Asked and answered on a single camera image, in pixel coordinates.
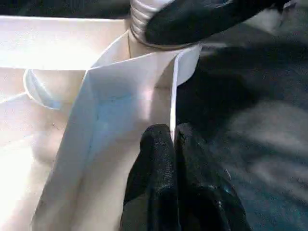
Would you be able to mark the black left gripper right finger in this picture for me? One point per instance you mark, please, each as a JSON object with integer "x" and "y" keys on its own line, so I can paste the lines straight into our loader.
{"x": 204, "y": 192}

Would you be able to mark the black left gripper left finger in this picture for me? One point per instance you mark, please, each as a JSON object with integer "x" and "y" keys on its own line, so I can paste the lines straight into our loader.
{"x": 154, "y": 183}

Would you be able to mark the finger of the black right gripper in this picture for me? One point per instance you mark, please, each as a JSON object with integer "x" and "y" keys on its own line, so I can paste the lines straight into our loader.
{"x": 192, "y": 21}

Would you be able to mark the white plastic table leg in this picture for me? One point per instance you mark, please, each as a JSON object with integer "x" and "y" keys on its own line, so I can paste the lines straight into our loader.
{"x": 140, "y": 19}

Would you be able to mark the white plastic table top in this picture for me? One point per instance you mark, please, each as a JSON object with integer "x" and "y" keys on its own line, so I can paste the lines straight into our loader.
{"x": 48, "y": 120}

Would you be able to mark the black mat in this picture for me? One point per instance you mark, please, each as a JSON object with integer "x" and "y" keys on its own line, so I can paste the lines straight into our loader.
{"x": 252, "y": 120}

